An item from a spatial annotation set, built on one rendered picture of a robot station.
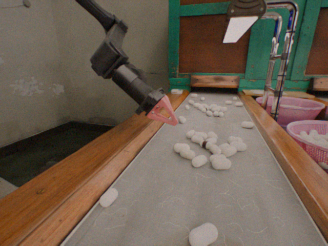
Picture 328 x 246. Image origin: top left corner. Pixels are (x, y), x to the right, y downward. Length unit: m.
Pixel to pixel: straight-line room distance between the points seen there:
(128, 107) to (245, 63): 1.56
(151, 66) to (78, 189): 1.97
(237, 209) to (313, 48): 1.17
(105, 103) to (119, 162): 2.21
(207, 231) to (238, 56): 1.14
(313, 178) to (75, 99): 2.75
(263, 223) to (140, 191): 0.18
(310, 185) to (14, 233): 0.40
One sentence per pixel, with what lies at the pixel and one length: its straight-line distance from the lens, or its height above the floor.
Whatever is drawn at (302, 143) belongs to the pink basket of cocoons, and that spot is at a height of 0.76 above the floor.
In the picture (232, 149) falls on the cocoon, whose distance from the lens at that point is 0.44.
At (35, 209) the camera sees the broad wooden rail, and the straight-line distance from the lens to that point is 0.31.
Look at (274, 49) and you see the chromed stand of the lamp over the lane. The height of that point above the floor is 0.99.
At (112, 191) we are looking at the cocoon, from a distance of 0.31.
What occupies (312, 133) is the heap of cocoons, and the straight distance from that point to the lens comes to 0.69.
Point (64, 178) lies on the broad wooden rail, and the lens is 0.35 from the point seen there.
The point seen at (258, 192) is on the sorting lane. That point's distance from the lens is 0.36.
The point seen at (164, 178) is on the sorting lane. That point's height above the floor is 0.74.
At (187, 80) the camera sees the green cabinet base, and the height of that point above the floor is 0.82.
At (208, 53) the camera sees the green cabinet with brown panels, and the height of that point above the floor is 0.99.
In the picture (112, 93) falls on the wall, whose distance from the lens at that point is 2.49.
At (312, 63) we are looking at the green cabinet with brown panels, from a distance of 1.38.
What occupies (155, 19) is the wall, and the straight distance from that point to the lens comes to 2.22.
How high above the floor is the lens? 0.94
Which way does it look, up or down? 18 degrees down
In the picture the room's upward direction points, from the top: straight up
